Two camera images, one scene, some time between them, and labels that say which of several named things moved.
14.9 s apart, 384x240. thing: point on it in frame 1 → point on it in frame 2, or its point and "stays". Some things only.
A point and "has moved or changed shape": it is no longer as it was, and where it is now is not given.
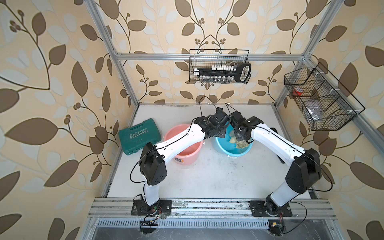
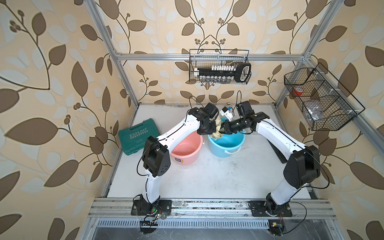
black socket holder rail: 224,74 stays
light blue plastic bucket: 224,145 has moved or changed shape
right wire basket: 325,104 stays
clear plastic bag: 315,111 stays
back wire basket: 224,66 stays
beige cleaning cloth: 241,144 has moved or changed shape
